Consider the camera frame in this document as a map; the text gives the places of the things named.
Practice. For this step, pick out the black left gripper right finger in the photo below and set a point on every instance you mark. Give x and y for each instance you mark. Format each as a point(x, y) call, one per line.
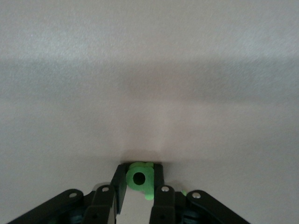
point(163, 205)

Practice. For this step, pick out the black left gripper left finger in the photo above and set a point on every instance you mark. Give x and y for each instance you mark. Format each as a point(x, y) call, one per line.
point(102, 205)

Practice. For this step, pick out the green lowercase letter b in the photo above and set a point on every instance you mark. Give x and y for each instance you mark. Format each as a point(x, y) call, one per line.
point(149, 184)

